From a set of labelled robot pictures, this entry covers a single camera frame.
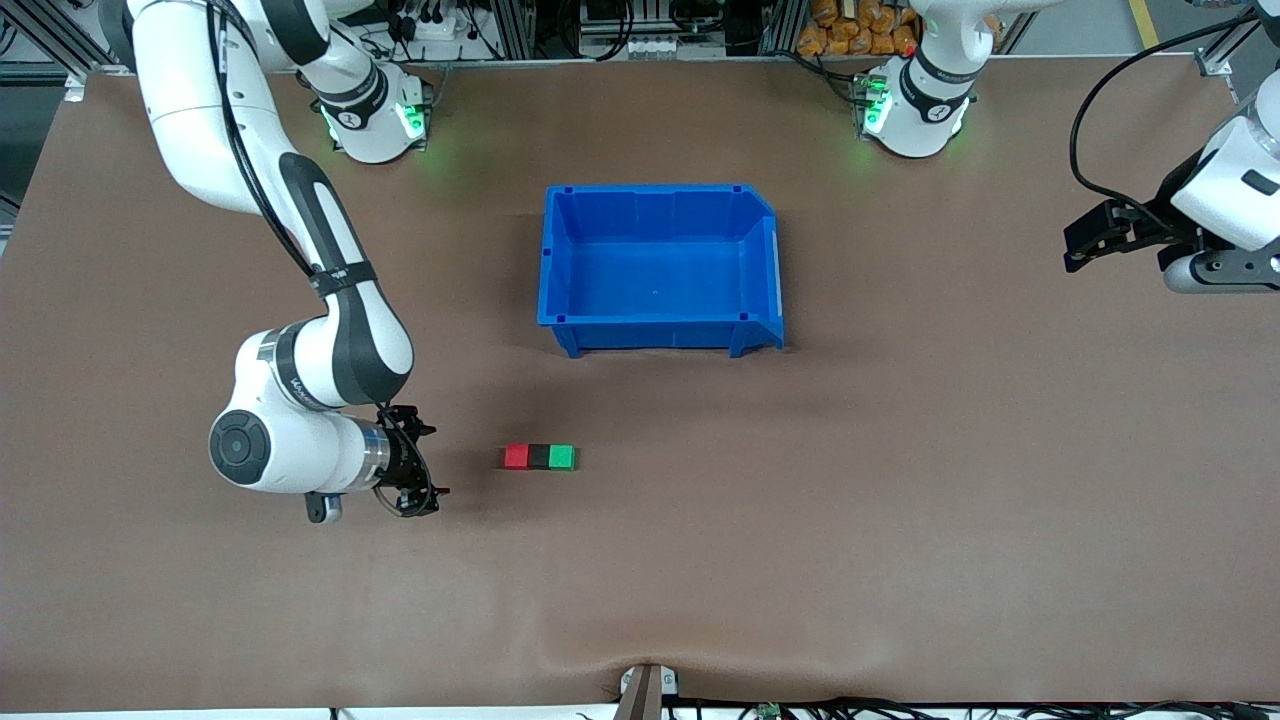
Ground brown table cover mat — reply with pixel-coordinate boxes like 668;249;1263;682
0;52;1280;716

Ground blue plastic storage bin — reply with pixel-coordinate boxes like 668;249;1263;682
537;184;786;359

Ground orange snack packets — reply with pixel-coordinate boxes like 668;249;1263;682
797;0;921;56

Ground white power strip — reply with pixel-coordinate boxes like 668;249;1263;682
395;12;471;61

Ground silver aluminium equipment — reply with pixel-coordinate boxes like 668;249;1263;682
578;0;728;59

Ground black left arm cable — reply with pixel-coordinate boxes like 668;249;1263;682
1070;10;1263;216

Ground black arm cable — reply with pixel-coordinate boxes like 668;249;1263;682
205;0;321;276
1070;10;1263;216

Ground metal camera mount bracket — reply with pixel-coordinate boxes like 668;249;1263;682
620;663;679;720

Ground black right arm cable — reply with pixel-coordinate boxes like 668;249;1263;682
205;0;321;276

